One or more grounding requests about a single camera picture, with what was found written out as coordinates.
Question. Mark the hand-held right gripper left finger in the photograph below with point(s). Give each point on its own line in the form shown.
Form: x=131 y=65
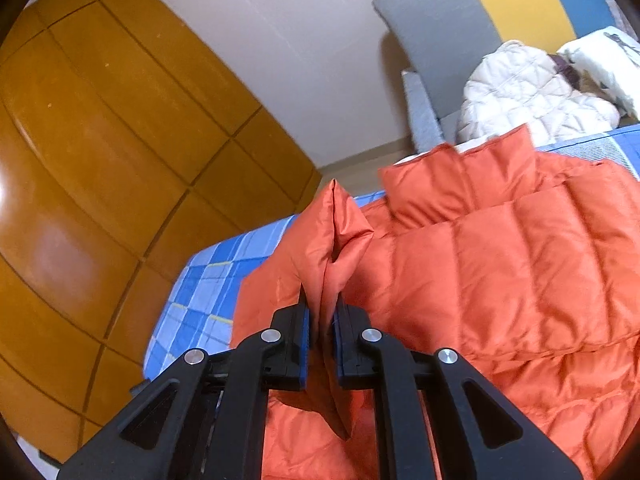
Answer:
x=303 y=332

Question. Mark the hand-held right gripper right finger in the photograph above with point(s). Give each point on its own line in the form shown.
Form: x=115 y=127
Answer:
x=340 y=342

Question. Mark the orange puffer jacket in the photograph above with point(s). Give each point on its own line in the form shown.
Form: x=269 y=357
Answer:
x=475 y=260

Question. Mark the blue plaid bedsheet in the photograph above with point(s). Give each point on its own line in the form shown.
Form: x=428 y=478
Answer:
x=210 y=280

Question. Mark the wooden wardrobe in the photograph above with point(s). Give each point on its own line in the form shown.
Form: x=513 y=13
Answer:
x=100 y=160

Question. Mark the white quilted jacket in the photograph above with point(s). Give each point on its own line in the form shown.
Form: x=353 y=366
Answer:
x=515 y=95

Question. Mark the grey yellow blue headboard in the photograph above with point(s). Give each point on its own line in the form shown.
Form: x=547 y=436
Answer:
x=450 y=25

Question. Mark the dark purple cloth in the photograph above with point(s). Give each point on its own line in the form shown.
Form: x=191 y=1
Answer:
x=565 y=67

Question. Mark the white printed pillow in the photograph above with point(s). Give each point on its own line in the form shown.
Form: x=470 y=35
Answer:
x=600 y=55

